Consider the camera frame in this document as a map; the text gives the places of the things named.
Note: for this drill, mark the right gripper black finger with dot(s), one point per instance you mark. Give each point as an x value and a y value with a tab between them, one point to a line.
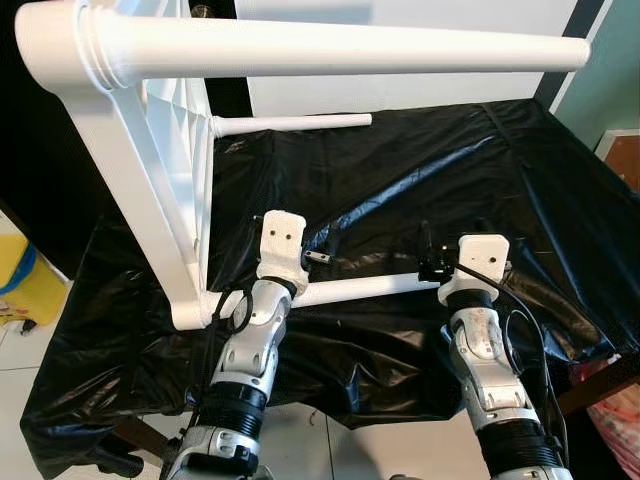
426	242

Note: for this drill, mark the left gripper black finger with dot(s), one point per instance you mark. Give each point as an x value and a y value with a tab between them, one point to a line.
318	258
319	234

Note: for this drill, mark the white plastic table leg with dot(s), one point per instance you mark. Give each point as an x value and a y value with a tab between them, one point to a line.
370	290
350	50
300	124

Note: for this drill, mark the white plastic table top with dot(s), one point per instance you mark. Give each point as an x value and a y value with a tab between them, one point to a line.
140	170

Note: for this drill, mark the black plastic table cover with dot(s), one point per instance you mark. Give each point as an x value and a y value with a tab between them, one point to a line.
400	200

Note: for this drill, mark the pink rubbish bag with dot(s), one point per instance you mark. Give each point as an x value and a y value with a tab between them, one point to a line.
618	425

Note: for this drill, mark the yellow box with blue band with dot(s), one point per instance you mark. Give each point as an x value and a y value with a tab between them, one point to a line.
25	285

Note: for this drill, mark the black door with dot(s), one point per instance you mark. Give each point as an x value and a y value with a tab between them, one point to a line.
30	150

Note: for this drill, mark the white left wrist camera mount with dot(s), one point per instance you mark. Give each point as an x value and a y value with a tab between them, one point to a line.
282	245

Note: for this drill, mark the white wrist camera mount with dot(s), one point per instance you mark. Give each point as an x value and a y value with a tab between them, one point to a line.
282	245
480	265

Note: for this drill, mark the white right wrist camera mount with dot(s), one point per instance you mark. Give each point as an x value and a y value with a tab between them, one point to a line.
480	265

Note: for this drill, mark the dark grey wall post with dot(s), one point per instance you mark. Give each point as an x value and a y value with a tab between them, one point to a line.
565	80

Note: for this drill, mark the brown board with white frame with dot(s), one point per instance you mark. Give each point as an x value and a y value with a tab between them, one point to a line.
625	155

